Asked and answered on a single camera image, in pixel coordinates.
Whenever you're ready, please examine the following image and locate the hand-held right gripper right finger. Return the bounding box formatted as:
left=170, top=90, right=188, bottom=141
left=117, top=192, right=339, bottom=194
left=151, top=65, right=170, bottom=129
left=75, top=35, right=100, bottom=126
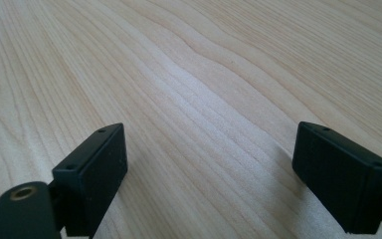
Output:
left=291, top=120, right=382, bottom=235

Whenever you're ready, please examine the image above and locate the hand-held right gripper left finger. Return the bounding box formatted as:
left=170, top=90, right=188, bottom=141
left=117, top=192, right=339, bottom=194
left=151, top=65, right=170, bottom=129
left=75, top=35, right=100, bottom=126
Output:
left=52, top=122, right=129, bottom=239

